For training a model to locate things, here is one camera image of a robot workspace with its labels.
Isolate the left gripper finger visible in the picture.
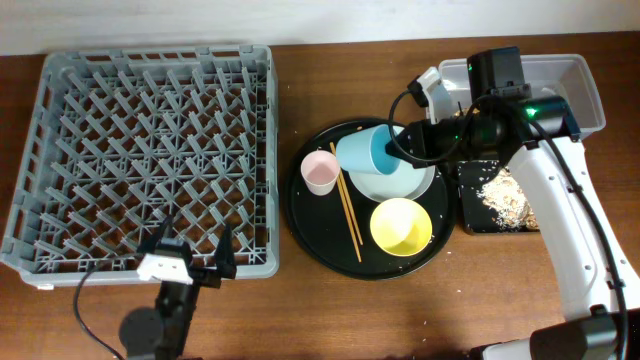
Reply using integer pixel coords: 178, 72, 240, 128
144, 215, 173, 248
214, 223, 237, 279

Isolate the grey round plate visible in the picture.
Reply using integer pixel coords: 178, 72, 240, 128
348, 125, 435, 202

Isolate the blue plastic cup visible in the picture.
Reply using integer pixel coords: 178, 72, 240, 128
336, 125, 400, 175

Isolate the yellow bowl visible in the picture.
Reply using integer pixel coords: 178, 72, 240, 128
369, 198, 433, 257

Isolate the wooden chopstick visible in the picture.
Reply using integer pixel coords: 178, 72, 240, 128
338, 170, 363, 246
337, 172, 362, 263

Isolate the food scraps and rice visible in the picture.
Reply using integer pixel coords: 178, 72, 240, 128
477, 168, 539, 231

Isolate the pink plastic cup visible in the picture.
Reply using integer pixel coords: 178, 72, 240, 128
300, 150, 340, 196

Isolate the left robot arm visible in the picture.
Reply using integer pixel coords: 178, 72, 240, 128
119, 216, 237, 359

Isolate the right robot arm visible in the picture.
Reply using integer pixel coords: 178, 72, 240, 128
386, 47, 639, 359

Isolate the grey dishwasher rack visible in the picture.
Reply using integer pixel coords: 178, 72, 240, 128
1, 45, 280, 290

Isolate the black rectangular tray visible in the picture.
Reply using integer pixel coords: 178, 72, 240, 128
456, 160, 539, 234

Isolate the round black tray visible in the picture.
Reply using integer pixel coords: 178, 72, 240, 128
282, 117, 458, 280

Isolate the clear plastic bin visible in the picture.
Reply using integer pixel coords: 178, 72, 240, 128
438, 54, 606, 140

